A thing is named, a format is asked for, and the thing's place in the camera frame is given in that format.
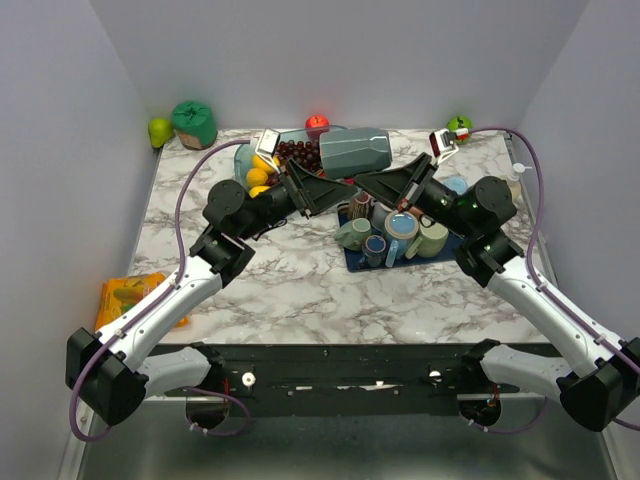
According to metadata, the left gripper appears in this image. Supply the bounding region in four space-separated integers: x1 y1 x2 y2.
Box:
237 157 357 242

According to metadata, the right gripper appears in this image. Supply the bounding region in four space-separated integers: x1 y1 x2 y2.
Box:
354 152 475 239

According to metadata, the butterfly blue mug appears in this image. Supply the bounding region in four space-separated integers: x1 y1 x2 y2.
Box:
383 211 419 268

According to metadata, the dark grey blue mug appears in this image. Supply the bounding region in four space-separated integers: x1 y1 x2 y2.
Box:
319 127 392 180

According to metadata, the sage green mug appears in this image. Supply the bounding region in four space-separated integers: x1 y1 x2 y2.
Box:
334 218 372 251

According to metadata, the light green mug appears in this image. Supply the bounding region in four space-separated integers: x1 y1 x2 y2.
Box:
405 217 449 259

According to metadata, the small navy mug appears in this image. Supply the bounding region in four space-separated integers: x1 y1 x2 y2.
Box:
362 235 387 268

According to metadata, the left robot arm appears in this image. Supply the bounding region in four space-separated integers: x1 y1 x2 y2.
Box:
65 167 357 427

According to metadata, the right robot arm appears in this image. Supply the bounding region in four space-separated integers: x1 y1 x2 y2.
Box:
354 154 639 432

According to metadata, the grey white mug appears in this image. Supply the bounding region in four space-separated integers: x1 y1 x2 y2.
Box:
369 201 392 231

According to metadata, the brown striped mug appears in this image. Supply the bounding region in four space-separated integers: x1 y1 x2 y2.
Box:
347 191 372 220

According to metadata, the light blue faceted mug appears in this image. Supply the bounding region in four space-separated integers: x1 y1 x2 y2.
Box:
443 175 469 195

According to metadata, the purple grape bunch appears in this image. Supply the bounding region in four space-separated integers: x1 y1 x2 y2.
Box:
275 140 324 175

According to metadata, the yellow mango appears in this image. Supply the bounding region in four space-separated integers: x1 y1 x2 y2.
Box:
249 185 270 198

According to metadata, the orange fruit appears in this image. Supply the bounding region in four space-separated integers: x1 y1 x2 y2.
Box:
246 168 269 189

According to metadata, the yellow lemon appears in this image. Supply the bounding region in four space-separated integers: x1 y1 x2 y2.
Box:
252 155 279 176

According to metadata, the red apple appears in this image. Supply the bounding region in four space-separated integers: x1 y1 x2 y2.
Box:
305 115 330 141

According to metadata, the green striped ball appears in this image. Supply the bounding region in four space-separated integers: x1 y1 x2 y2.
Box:
446 115 473 144

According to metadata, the cream soap pump bottle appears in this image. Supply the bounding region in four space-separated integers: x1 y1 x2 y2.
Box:
505 162 532 203

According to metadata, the green wrapped jar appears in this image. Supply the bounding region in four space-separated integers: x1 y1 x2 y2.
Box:
171 101 218 150

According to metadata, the green pear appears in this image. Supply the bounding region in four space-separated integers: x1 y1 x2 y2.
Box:
148 117 174 149

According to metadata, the orange snack bag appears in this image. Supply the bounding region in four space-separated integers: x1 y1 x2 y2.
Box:
94 272 166 330

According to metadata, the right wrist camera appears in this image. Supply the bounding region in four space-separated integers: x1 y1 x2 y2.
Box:
429 128 470 166

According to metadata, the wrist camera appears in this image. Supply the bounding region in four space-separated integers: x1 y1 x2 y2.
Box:
429 128 470 166
254 128 281 174

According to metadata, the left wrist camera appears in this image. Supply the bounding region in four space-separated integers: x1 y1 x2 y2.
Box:
254 128 281 174

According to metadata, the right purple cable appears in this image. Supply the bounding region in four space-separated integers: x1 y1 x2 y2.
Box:
468 126 640 432

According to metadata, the purple cable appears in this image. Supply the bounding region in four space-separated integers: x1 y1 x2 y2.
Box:
68 138 261 443
468 126 640 432

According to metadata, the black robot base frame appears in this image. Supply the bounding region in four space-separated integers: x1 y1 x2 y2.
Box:
144 339 566 419

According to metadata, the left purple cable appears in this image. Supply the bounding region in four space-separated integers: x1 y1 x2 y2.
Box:
68 138 261 443

